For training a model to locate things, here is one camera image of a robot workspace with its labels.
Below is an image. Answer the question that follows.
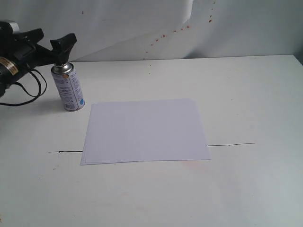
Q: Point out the white backdrop paper sheet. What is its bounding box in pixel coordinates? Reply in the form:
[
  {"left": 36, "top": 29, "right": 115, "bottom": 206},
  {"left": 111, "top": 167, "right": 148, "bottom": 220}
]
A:
[{"left": 71, "top": 0, "right": 193, "bottom": 60}]

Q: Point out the white spray can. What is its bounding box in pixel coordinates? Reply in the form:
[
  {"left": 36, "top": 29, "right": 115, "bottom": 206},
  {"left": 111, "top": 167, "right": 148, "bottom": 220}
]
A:
[{"left": 51, "top": 62, "right": 85, "bottom": 111}]

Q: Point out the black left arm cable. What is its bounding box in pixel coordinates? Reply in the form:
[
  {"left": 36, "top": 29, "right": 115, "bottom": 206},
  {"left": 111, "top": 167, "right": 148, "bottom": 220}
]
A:
[{"left": 0, "top": 68, "right": 47, "bottom": 107}]

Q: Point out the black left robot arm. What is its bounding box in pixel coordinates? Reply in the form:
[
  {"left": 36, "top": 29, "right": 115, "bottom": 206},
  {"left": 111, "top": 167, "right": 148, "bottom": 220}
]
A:
[{"left": 0, "top": 23, "right": 77, "bottom": 96}]

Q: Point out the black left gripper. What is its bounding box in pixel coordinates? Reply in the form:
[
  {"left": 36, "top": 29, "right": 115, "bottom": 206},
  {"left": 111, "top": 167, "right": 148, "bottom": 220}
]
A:
[{"left": 0, "top": 28, "right": 77, "bottom": 82}]

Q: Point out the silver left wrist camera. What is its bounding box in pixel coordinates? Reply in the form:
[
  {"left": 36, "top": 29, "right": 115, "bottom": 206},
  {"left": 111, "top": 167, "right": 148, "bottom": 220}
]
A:
[{"left": 0, "top": 20, "right": 20, "bottom": 36}]

